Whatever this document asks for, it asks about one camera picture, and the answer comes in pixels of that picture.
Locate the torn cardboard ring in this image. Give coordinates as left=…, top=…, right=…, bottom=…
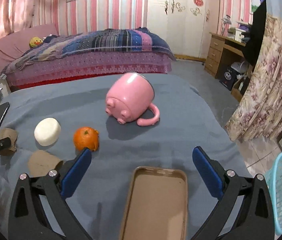
left=0, top=128, right=19, bottom=156

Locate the small wall poster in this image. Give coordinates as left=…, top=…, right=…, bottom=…
left=250, top=0, right=265, bottom=13

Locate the wooden desk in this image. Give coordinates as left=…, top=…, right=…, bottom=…
left=204, top=32, right=254, bottom=98

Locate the black box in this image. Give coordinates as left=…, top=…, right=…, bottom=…
left=220, top=65, right=241, bottom=90

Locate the black coat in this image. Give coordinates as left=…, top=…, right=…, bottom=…
left=242, top=0, right=267, bottom=67

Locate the white round block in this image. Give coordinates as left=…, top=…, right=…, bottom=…
left=34, top=117, right=61, bottom=147

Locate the patchwork quilt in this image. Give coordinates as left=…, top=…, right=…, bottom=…
left=2, top=27, right=176, bottom=74

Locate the white wardrobe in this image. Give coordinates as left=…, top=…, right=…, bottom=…
left=147, top=0, right=221, bottom=60

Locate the floral curtain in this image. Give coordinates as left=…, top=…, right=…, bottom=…
left=225, top=14, right=282, bottom=143

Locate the yellow duck plush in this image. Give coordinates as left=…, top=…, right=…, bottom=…
left=29, top=37, right=44, bottom=48

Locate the grey blue table cloth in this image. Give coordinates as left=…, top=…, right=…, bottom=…
left=0, top=74, right=254, bottom=240

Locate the mauve bed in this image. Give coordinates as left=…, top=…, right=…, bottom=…
left=0, top=24, right=177, bottom=89

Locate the white box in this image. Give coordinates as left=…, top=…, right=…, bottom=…
left=227, top=27, right=246, bottom=42

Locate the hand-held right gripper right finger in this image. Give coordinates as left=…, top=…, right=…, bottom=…
left=191, top=146, right=274, bottom=240

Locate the flat cardboard piece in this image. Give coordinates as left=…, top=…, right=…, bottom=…
left=27, top=150, right=64, bottom=178

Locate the pink pig mug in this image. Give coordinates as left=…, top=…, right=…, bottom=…
left=105, top=72, right=160, bottom=126

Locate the round tangerine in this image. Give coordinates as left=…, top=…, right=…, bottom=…
left=73, top=127, right=99, bottom=152

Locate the desk lamp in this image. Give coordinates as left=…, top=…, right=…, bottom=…
left=221, top=14, right=233, bottom=36

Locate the white fan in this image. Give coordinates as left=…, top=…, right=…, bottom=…
left=231, top=61, right=253, bottom=75

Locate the brown phone case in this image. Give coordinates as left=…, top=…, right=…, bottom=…
left=118, top=166, right=189, bottom=240

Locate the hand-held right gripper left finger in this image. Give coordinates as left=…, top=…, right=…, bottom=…
left=8, top=148, right=94, bottom=240

